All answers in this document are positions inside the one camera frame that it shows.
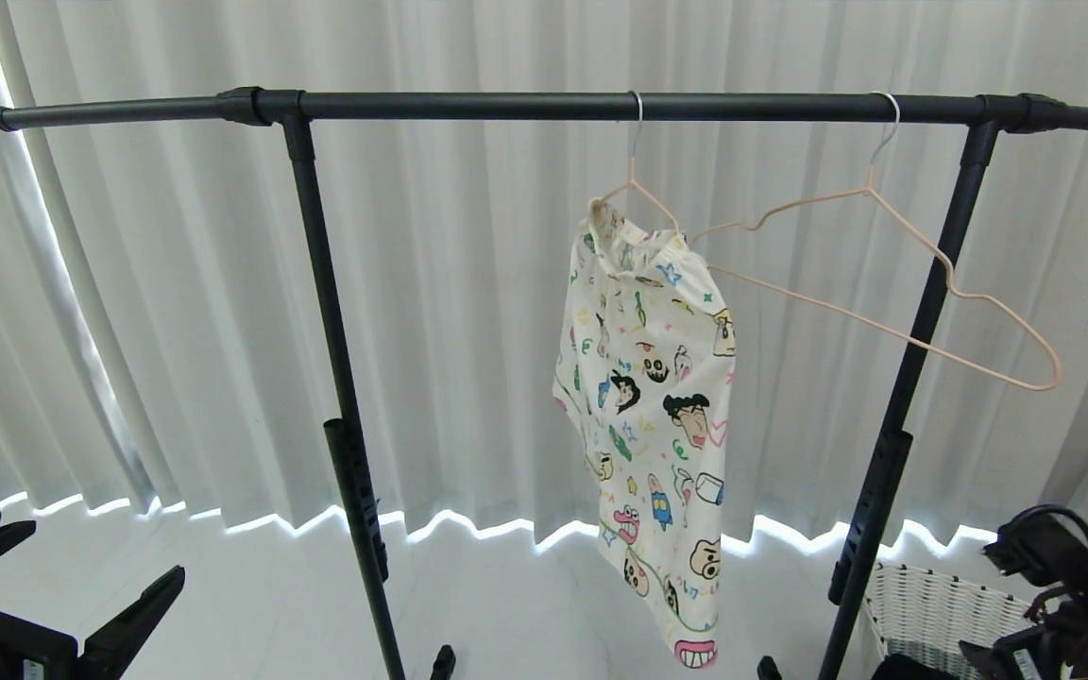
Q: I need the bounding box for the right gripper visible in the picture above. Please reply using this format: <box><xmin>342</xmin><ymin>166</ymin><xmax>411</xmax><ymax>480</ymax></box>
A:
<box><xmin>958</xmin><ymin>604</ymin><xmax>1074</xmax><ymax>680</ymax></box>

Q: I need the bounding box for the black garment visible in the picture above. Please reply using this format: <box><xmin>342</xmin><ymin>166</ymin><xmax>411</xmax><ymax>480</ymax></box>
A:
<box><xmin>870</xmin><ymin>652</ymin><xmax>962</xmax><ymax>680</ymax></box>

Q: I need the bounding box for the cream printed garment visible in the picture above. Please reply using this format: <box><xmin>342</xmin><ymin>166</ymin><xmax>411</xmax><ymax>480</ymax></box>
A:
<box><xmin>552</xmin><ymin>198</ymin><xmax>739</xmax><ymax>670</ymax></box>

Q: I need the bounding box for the pink clothes hanger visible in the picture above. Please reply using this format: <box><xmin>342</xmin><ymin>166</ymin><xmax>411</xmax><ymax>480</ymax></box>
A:
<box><xmin>594</xmin><ymin>92</ymin><xmax>687</xmax><ymax>237</ymax></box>
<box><xmin>688</xmin><ymin>92</ymin><xmax>1063</xmax><ymax>393</ymax></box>

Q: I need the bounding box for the white laundry basket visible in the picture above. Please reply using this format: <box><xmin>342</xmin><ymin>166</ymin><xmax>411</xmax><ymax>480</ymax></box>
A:
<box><xmin>863</xmin><ymin>562</ymin><xmax>1041</xmax><ymax>680</ymax></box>

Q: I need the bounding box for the black clothes rack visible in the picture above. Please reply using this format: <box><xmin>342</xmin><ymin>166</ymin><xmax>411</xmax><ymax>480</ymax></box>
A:
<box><xmin>0</xmin><ymin>87</ymin><xmax>1088</xmax><ymax>680</ymax></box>

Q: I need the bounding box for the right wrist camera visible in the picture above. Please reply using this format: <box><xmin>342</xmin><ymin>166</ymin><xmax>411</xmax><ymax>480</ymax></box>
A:
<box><xmin>983</xmin><ymin>515</ymin><xmax>1088</xmax><ymax>591</ymax></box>

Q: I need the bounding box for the black cable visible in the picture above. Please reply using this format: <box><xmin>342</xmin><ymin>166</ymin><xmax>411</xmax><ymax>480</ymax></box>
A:
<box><xmin>1014</xmin><ymin>505</ymin><xmax>1088</xmax><ymax>568</ymax></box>

